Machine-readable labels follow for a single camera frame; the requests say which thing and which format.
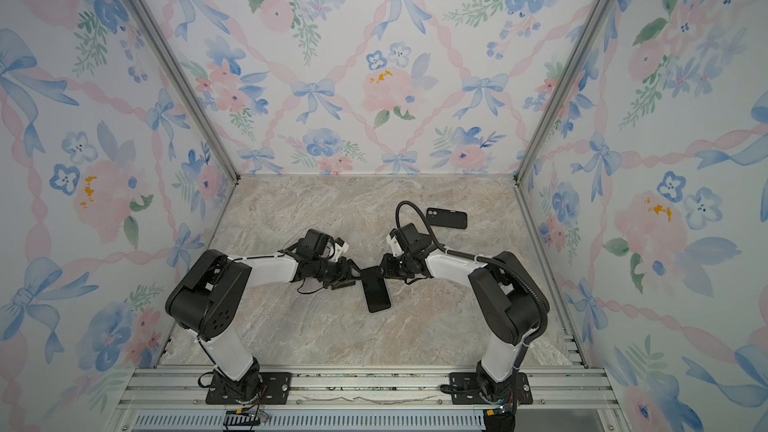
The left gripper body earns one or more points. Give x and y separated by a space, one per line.
334 274

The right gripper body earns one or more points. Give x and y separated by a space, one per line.
397 268

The blue-edged black phone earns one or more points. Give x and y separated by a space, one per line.
375 290

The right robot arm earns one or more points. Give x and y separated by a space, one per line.
512 304

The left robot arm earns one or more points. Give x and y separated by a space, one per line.
207 298

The black phone case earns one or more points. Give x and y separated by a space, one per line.
445 218

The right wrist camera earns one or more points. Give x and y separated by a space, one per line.
394 245

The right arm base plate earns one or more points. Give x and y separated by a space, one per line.
478 388

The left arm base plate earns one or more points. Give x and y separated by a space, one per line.
265 388

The aluminium rail frame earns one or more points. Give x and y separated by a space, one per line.
402 398

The left corner aluminium post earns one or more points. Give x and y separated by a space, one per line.
171 66

